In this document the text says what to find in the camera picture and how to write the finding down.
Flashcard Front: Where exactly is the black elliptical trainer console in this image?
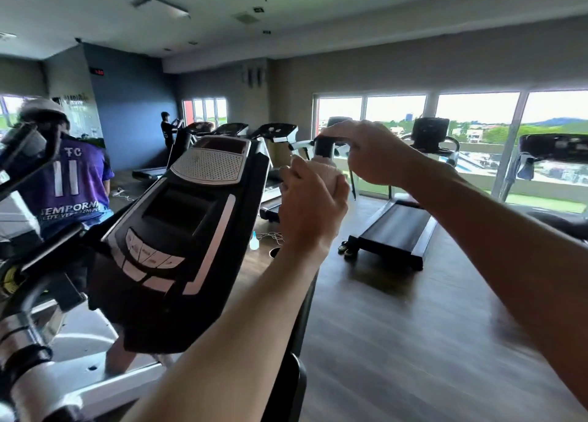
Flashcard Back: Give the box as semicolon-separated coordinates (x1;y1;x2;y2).
86;135;273;355

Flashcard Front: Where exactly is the rectangular ceiling light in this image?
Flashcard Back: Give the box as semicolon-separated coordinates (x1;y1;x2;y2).
131;0;192;21

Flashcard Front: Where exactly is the person's right forearm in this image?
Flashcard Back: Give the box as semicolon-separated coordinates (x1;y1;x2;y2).
403;159;588;411

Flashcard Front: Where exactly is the black treadmill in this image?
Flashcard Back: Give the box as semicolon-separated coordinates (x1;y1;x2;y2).
250;122;300;222
212;122;250;139
132;121;216;182
345;116;461;272

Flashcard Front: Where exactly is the person's left forearm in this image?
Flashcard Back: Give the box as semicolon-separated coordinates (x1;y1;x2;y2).
120;245;332;422

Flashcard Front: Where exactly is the spray bottle with black head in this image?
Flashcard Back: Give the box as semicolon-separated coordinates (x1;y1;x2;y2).
288;136;343;179

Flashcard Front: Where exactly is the grey elliptical trainer frame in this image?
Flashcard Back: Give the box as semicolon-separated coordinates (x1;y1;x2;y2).
0;122;172;422

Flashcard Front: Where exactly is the person's right hand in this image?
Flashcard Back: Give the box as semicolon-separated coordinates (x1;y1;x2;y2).
321;120;422;187

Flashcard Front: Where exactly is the ceiling air vent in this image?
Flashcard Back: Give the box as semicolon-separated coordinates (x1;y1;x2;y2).
231;10;263;26

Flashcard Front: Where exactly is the black exercise machine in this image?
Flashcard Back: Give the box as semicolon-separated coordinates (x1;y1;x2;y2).
498;133;588;243

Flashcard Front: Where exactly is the person's left hand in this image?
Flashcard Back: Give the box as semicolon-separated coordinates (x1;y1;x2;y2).
278;155;351;254

